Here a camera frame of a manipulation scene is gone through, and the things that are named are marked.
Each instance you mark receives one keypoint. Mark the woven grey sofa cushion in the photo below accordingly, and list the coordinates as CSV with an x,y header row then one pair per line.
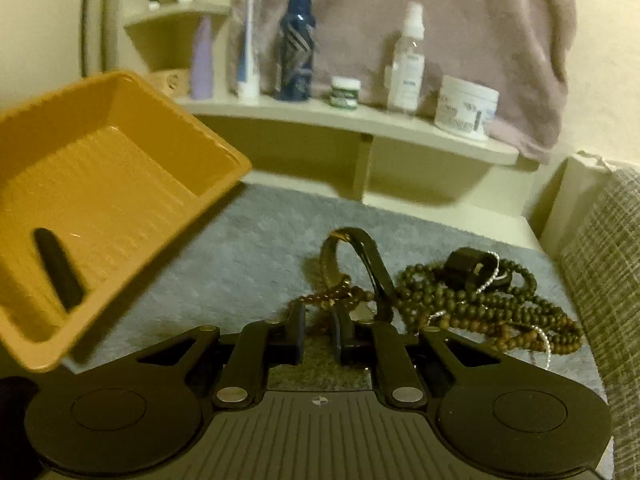
x,y
610,285

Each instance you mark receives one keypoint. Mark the white sofa armrest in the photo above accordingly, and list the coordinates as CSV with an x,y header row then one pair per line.
x,y
565,200

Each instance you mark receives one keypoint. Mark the white and blue tube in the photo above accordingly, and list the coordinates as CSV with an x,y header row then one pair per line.
x,y
248,60

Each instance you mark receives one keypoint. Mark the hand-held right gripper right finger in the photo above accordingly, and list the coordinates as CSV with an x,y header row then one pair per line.
x,y
340,334

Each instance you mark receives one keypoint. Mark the purple bottle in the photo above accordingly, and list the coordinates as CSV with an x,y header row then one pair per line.
x,y
202,65

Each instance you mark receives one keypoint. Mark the white cream jar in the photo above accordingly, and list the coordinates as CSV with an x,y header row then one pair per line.
x,y
465,107

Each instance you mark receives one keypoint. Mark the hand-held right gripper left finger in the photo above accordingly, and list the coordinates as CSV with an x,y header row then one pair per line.
x,y
298,332

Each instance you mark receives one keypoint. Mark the beige cardboard box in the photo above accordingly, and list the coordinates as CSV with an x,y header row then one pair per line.
x,y
172,82

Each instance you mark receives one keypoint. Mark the clear spray bottle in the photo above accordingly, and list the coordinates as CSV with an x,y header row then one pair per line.
x,y
406,75

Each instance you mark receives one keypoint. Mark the dark blue patterned bottle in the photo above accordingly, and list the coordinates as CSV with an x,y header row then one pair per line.
x,y
295,50

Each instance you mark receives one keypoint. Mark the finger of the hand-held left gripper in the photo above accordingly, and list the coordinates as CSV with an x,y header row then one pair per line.
x,y
57,270

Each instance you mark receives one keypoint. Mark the curved white frame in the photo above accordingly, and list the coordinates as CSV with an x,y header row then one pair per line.
x,y
97,20

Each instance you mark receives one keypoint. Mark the orange plastic tray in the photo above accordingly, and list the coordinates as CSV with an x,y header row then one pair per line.
x,y
125,185

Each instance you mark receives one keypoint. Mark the small green jar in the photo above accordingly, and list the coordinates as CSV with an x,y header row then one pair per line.
x,y
345,92

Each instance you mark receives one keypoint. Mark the mauve towel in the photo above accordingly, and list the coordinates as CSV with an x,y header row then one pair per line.
x,y
450,35

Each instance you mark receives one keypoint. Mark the white wooden shelf unit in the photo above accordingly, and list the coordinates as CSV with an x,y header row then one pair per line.
x,y
300,107

